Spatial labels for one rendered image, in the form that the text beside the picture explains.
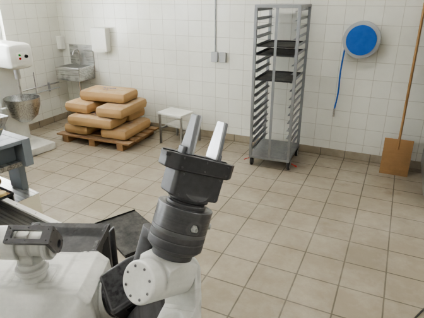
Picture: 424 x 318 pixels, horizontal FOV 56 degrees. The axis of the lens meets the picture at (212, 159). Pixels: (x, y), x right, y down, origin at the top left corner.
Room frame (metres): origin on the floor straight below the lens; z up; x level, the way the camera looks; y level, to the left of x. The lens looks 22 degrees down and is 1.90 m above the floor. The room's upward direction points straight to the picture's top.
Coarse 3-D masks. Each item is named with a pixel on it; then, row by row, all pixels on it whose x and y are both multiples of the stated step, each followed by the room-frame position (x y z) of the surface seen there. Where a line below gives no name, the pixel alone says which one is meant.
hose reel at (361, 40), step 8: (360, 24) 4.54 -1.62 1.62; (368, 24) 4.50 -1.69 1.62; (344, 32) 4.61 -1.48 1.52; (352, 32) 4.55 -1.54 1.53; (360, 32) 4.52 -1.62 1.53; (368, 32) 4.48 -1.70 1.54; (376, 32) 4.46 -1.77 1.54; (344, 40) 4.60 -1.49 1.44; (352, 40) 4.55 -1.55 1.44; (360, 40) 4.51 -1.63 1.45; (368, 40) 4.48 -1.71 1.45; (376, 40) 4.44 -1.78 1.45; (344, 48) 4.59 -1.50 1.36; (352, 48) 4.54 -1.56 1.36; (360, 48) 4.51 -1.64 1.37; (368, 48) 4.47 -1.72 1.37; (376, 48) 4.45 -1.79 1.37; (352, 56) 4.56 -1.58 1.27; (360, 56) 4.52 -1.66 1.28; (368, 56) 4.49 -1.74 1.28; (336, 96) 4.63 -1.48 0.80
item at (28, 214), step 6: (6, 198) 1.88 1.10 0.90; (0, 204) 1.88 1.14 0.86; (6, 204) 1.84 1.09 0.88; (12, 204) 1.81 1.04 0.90; (18, 204) 1.81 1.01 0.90; (6, 210) 1.85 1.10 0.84; (12, 210) 1.82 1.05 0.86; (18, 210) 1.78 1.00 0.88; (24, 210) 1.75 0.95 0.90; (30, 210) 1.75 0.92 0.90; (24, 216) 1.76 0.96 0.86; (30, 216) 1.73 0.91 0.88; (36, 216) 1.70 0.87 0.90; (42, 216) 1.69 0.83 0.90; (48, 216) 1.69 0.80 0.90; (42, 222) 1.67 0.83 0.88; (48, 222) 1.64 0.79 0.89; (54, 222) 1.64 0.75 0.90; (60, 222) 1.64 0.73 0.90
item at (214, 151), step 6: (216, 126) 0.60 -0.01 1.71; (222, 126) 0.59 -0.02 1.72; (216, 132) 0.59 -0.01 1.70; (222, 132) 0.58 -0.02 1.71; (216, 138) 0.59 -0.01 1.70; (222, 138) 0.58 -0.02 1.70; (210, 144) 0.59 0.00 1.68; (216, 144) 0.58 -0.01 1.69; (222, 144) 0.58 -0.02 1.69; (210, 150) 0.59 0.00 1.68; (216, 150) 0.57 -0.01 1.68; (222, 150) 0.58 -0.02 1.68; (210, 156) 0.58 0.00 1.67; (216, 156) 0.57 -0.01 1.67
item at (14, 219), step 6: (0, 210) 1.86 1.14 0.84; (0, 216) 1.79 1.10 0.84; (6, 216) 1.79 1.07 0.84; (12, 216) 1.79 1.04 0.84; (18, 216) 1.79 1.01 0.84; (0, 222) 1.73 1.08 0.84; (6, 222) 1.73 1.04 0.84; (12, 222) 1.73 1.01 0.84; (18, 222) 1.73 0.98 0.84; (24, 222) 1.73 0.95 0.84; (30, 222) 1.73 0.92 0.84
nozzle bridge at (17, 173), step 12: (12, 132) 2.15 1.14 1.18; (0, 144) 1.95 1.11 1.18; (12, 144) 1.98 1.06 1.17; (24, 144) 2.03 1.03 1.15; (0, 156) 2.00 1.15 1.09; (12, 156) 2.05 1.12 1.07; (24, 156) 2.02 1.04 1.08; (0, 168) 1.94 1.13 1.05; (12, 168) 1.99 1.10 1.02; (24, 168) 2.12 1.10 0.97; (12, 180) 2.14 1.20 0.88; (24, 180) 2.11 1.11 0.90
